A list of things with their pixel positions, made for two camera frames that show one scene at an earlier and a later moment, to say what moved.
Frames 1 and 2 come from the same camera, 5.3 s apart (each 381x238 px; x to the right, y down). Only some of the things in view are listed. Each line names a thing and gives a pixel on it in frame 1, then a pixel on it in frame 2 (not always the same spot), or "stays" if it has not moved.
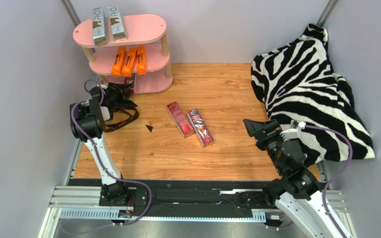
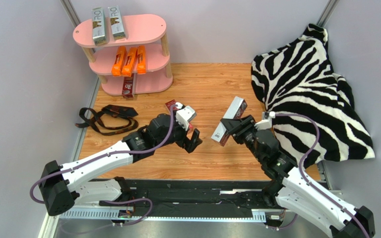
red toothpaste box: [201, 129] → [235, 110]
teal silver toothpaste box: [99, 30] stays
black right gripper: [266, 131] → [239, 125]
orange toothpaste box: [141, 60] stays
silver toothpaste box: [116, 23] stays
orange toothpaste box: [116, 70] stays
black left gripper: [121, 90] → [189, 145]
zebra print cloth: [296, 82] stays
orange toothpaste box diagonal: [128, 67] stays
